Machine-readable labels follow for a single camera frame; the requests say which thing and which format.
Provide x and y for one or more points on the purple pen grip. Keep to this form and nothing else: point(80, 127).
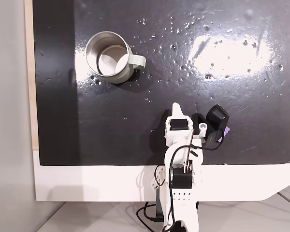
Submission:
point(227, 131)

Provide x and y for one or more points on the black rubber table mat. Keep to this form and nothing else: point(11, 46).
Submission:
point(116, 125)

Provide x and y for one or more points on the pale green steel mug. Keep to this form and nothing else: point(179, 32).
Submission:
point(122, 72)

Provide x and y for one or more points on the black camera box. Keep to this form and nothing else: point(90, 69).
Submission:
point(216, 120)

